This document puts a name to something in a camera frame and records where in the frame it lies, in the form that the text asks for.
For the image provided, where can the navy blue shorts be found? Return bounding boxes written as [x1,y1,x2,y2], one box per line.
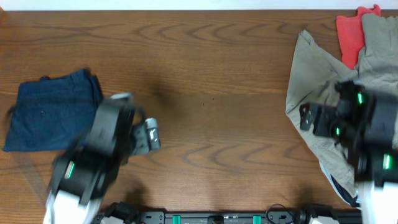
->
[3,69,103,152]

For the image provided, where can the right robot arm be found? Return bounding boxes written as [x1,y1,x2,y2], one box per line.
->
[300,81,397,223]

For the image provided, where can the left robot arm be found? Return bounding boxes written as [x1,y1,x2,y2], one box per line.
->
[44,93,151,223]

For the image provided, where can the light blue patterned garment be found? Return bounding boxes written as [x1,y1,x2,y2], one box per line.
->
[319,162,360,208]

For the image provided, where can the khaki shorts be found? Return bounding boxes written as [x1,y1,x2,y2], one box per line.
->
[285,14,397,195]

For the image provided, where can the red orange garment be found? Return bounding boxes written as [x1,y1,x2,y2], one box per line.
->
[336,4,381,69]

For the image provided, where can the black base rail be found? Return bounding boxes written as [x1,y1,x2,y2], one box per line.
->
[91,202,363,224]

